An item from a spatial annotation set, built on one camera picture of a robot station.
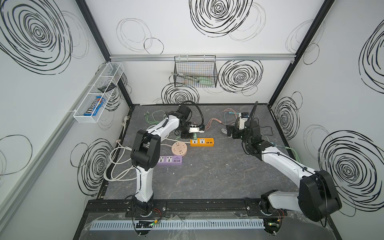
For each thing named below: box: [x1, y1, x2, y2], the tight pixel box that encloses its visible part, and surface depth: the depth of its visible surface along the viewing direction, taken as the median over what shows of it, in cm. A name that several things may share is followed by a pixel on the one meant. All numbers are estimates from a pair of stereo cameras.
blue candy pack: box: [84, 96, 106, 116], surface depth 72 cm
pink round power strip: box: [171, 141, 188, 156], surface depth 95 cm
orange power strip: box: [190, 137, 215, 147], surface depth 98 cm
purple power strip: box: [157, 155, 183, 165], surface depth 89 cm
